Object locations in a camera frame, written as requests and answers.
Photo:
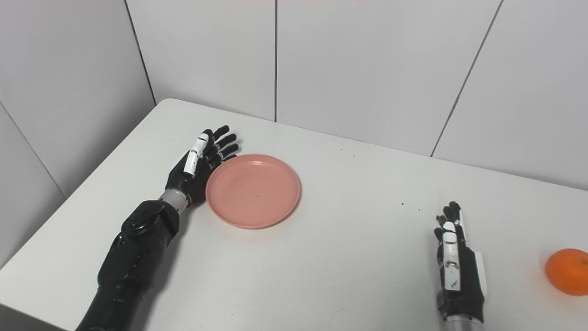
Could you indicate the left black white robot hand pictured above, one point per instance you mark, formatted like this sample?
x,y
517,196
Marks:
x,y
197,168

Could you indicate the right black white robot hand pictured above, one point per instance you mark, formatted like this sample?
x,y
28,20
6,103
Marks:
x,y
457,276

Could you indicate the pink round plate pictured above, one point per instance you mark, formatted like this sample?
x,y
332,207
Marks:
x,y
253,191

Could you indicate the orange fruit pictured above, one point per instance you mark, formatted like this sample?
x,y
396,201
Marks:
x,y
568,271

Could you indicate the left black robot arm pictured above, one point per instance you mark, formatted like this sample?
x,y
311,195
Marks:
x,y
133,262

